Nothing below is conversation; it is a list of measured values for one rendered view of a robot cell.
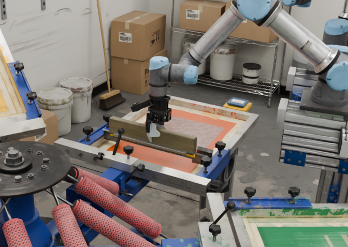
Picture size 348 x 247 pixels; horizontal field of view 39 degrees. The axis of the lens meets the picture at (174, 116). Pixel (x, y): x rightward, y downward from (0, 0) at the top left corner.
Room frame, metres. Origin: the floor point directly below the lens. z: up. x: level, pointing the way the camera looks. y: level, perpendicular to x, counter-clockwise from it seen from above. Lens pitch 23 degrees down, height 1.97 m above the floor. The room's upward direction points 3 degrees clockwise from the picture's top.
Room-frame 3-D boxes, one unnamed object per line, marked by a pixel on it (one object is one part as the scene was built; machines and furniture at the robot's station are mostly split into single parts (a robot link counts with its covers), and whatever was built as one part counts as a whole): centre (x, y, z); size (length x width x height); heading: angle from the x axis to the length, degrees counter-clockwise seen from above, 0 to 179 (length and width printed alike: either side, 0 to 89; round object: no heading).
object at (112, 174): (1.60, 0.22, 1.02); 0.17 x 0.06 x 0.05; 156
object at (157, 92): (1.87, 0.07, 1.28); 0.08 x 0.08 x 0.05
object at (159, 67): (1.87, 0.07, 1.35); 0.09 x 0.08 x 0.11; 82
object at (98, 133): (2.00, 0.34, 0.98); 0.30 x 0.05 x 0.07; 156
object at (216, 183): (1.55, -0.15, 1.02); 0.07 x 0.06 x 0.07; 156
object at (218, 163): (1.78, -0.17, 0.98); 0.30 x 0.05 x 0.07; 156
